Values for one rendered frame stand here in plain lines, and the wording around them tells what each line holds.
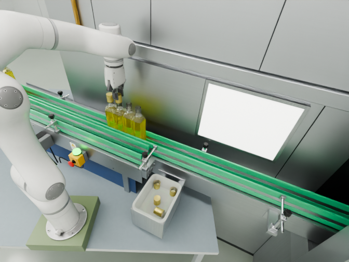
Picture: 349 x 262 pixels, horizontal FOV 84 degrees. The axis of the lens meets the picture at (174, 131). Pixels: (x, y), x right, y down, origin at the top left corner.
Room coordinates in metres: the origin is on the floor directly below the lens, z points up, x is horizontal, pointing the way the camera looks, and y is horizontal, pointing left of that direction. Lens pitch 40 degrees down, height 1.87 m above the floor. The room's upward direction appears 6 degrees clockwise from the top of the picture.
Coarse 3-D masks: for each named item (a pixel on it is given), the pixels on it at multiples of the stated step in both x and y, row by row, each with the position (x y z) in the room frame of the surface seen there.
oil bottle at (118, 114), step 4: (116, 108) 0.84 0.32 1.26; (124, 108) 0.86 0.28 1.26; (116, 112) 0.82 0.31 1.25; (120, 112) 0.82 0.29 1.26; (116, 116) 0.82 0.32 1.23; (120, 116) 0.81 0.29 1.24; (116, 120) 0.82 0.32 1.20; (120, 120) 0.81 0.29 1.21; (116, 124) 0.82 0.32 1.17; (120, 124) 0.81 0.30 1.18; (116, 128) 0.82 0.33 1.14; (120, 128) 0.81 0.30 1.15; (124, 132) 0.82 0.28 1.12
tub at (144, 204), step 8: (152, 176) 0.62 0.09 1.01; (160, 176) 0.62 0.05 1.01; (152, 184) 0.60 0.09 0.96; (160, 184) 0.61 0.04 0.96; (168, 184) 0.60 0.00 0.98; (176, 184) 0.59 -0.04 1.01; (144, 192) 0.53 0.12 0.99; (152, 192) 0.57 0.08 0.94; (160, 192) 0.57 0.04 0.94; (168, 192) 0.58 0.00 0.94; (176, 192) 0.58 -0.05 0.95; (136, 200) 0.47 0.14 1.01; (144, 200) 0.52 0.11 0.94; (152, 200) 0.52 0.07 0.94; (160, 200) 0.53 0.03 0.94; (168, 200) 0.53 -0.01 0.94; (136, 208) 0.43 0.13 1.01; (144, 208) 0.47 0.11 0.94; (152, 208) 0.48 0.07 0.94; (168, 208) 0.49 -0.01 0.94; (152, 216) 0.41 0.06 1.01
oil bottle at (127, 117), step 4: (124, 112) 0.82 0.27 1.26; (132, 112) 0.82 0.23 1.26; (124, 116) 0.81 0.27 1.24; (128, 116) 0.80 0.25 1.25; (132, 116) 0.81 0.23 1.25; (124, 120) 0.81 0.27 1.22; (128, 120) 0.80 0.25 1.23; (124, 124) 0.81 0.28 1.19; (128, 124) 0.80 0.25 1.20; (124, 128) 0.81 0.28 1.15; (128, 128) 0.80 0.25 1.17; (128, 132) 0.80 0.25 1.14
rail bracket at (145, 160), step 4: (156, 148) 0.71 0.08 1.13; (144, 152) 0.63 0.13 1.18; (152, 152) 0.68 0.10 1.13; (144, 156) 0.61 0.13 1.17; (148, 156) 0.65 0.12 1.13; (144, 160) 0.61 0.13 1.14; (148, 160) 0.63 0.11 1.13; (144, 164) 0.61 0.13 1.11; (140, 168) 0.57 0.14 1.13; (144, 168) 0.61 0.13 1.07; (148, 168) 0.62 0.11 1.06
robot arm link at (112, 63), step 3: (105, 60) 0.81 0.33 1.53; (108, 60) 0.80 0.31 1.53; (117, 60) 0.81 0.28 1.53; (120, 60) 0.82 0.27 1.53; (123, 60) 0.84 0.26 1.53; (105, 63) 0.81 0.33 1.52; (108, 63) 0.80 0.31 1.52; (111, 63) 0.80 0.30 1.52; (114, 63) 0.80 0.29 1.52; (117, 63) 0.81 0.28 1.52; (120, 63) 0.82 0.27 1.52; (111, 66) 0.81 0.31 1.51; (114, 66) 0.80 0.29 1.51; (117, 66) 0.82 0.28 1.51
